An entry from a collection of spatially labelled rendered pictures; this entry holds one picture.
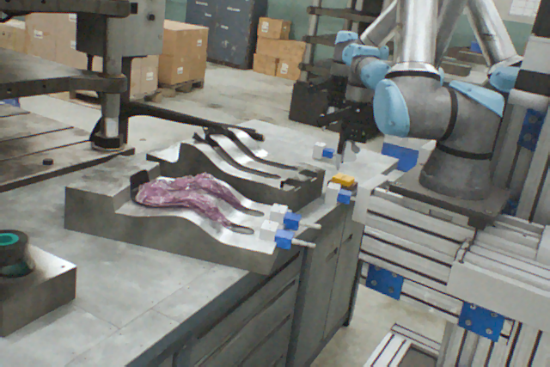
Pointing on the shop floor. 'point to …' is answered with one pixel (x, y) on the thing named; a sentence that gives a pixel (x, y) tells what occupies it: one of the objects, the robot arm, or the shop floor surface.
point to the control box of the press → (155, 21)
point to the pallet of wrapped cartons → (48, 37)
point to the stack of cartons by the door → (278, 50)
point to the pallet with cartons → (182, 58)
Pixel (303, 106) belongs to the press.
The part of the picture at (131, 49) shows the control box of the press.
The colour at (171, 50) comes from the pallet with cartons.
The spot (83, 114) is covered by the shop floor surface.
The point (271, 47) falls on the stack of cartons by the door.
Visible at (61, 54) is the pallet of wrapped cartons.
